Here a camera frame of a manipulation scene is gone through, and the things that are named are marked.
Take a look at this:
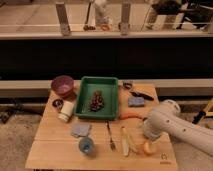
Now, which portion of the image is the wooden folding table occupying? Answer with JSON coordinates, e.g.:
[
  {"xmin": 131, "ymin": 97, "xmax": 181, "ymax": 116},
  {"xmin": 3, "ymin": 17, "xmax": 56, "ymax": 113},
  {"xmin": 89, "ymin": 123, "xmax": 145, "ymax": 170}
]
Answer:
[{"xmin": 25, "ymin": 93, "xmax": 178, "ymax": 171}]

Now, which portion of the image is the blue sponge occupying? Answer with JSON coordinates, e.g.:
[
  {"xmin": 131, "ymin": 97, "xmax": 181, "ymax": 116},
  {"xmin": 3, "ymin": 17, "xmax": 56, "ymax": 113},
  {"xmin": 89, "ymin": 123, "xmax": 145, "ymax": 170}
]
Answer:
[{"xmin": 128, "ymin": 97, "xmax": 145, "ymax": 107}]

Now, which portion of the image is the yellow red apple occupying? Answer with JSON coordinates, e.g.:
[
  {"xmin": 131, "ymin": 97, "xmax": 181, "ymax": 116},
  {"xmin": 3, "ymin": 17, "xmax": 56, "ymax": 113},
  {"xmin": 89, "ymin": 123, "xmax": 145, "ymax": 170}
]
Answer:
[{"xmin": 143, "ymin": 141, "xmax": 156, "ymax": 155}]

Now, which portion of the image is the blue plastic cup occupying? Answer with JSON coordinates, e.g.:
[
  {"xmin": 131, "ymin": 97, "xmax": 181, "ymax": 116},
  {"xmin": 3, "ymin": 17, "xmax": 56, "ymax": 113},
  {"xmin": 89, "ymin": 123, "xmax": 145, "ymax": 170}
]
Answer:
[{"xmin": 79, "ymin": 137, "xmax": 94, "ymax": 155}]

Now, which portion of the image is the green plastic tray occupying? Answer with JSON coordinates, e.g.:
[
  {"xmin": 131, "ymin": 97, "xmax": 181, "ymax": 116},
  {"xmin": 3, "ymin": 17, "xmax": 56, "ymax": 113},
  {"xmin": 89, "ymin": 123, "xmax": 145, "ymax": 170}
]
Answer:
[{"xmin": 74, "ymin": 76, "xmax": 118, "ymax": 120}]

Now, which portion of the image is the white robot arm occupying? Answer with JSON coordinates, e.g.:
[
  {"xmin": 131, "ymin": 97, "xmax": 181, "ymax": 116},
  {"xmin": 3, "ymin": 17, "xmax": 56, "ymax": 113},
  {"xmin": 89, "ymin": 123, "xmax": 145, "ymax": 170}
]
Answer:
[{"xmin": 142, "ymin": 99, "xmax": 213, "ymax": 157}]

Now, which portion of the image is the grey folded cloth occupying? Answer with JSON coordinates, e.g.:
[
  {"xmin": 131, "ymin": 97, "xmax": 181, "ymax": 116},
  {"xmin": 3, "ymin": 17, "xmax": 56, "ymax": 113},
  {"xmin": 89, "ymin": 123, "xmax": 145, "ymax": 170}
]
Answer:
[{"xmin": 71, "ymin": 123, "xmax": 91, "ymax": 137}]

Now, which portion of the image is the purple bowl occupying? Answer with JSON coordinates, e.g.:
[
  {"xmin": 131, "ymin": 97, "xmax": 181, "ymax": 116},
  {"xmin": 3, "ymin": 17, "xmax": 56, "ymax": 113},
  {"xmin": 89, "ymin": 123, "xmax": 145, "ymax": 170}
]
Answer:
[{"xmin": 51, "ymin": 75, "xmax": 74, "ymax": 98}]

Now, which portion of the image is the dark tape roll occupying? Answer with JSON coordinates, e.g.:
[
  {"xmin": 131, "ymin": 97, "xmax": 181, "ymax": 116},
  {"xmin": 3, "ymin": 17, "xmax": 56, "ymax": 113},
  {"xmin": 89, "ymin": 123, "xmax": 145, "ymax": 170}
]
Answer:
[{"xmin": 123, "ymin": 82, "xmax": 133, "ymax": 90}]

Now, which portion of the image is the dark grape bunch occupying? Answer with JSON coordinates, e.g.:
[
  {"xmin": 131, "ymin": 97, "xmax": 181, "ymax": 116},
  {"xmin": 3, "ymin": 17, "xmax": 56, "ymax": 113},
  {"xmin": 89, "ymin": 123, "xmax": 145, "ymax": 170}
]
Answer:
[{"xmin": 90, "ymin": 90, "xmax": 104, "ymax": 112}]

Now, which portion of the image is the peeled banana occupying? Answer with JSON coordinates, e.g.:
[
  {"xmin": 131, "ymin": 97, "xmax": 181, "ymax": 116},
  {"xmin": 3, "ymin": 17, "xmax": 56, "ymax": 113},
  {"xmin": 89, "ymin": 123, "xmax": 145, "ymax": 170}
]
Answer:
[{"xmin": 121, "ymin": 126, "xmax": 138, "ymax": 157}]

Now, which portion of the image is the white cylindrical cup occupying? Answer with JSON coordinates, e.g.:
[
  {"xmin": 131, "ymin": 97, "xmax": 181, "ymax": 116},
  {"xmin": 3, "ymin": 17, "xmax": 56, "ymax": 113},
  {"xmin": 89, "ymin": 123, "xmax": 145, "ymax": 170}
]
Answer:
[{"xmin": 58, "ymin": 101, "xmax": 74, "ymax": 122}]

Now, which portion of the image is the orange carrot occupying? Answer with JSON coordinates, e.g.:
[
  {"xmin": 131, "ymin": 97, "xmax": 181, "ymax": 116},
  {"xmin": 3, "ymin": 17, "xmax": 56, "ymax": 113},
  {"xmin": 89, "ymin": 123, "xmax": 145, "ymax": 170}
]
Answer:
[{"xmin": 119, "ymin": 114, "xmax": 143, "ymax": 120}]

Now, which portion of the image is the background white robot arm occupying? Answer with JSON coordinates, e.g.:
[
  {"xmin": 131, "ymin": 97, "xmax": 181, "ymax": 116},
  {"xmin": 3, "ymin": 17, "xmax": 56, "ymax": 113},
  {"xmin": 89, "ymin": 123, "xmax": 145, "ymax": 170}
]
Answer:
[{"xmin": 92, "ymin": 0, "xmax": 110, "ymax": 31}]

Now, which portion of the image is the small black round lid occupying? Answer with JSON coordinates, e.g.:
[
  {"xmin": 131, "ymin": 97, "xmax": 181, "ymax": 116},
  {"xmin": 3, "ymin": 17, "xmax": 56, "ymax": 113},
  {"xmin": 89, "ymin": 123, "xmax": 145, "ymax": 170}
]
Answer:
[{"xmin": 52, "ymin": 99, "xmax": 63, "ymax": 108}]

